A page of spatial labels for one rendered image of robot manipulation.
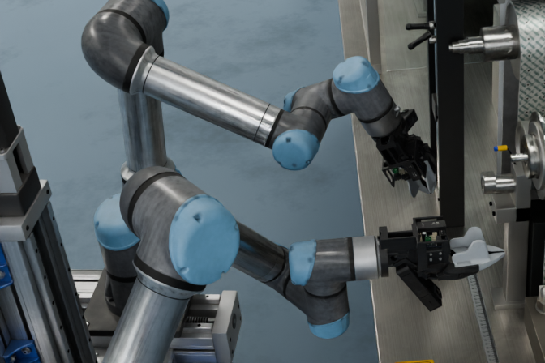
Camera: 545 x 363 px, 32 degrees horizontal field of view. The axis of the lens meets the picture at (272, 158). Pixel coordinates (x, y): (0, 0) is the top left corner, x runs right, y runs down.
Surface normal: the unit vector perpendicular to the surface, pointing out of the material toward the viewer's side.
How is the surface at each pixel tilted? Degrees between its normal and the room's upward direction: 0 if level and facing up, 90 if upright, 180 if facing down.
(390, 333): 0
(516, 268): 90
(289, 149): 90
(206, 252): 84
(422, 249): 90
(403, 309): 0
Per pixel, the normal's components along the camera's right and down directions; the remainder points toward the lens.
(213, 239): 0.66, 0.26
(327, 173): -0.11, -0.83
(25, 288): -0.14, 0.56
